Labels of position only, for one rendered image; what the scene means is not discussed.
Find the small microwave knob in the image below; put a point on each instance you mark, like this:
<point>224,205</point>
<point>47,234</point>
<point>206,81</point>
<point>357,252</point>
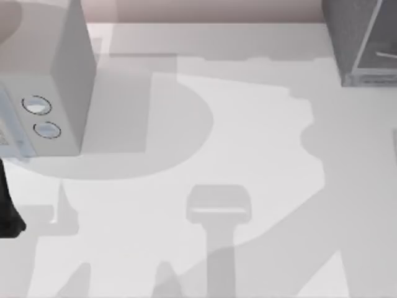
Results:
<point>47,129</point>

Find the large microwave knob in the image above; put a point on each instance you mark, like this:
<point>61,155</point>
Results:
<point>36,105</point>

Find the pale microwave oven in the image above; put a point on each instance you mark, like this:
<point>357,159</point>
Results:
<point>46,62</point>

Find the grey cabinet with dark inside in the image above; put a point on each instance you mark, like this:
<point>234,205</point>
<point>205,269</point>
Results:
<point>359,37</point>

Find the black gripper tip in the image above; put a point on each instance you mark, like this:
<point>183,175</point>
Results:
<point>8,214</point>

